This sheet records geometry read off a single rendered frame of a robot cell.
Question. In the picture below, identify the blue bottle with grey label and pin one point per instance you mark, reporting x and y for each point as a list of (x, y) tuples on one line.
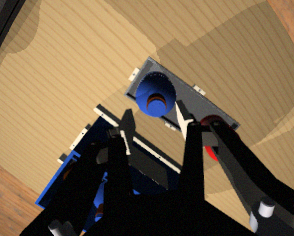
[(156, 90)]

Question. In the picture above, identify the red bottle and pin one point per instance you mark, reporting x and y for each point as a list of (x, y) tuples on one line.
[(206, 121)]

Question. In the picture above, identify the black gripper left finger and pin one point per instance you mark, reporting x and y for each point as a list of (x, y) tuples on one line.
[(68, 210)]

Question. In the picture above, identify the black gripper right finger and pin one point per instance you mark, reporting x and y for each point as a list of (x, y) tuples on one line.
[(270, 201)]

